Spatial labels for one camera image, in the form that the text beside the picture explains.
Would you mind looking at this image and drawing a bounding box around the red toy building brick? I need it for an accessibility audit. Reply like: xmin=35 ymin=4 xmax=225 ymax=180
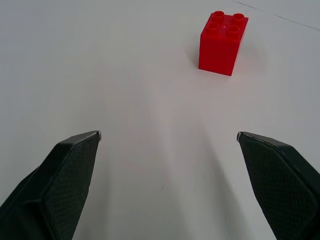
xmin=198 ymin=10 xmax=250 ymax=76

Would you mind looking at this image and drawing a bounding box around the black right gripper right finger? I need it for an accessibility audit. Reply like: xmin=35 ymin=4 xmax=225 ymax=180
xmin=236 ymin=131 xmax=320 ymax=240

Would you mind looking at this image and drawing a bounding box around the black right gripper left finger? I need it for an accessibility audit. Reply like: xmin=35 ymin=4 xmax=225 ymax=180
xmin=0 ymin=130 xmax=102 ymax=240

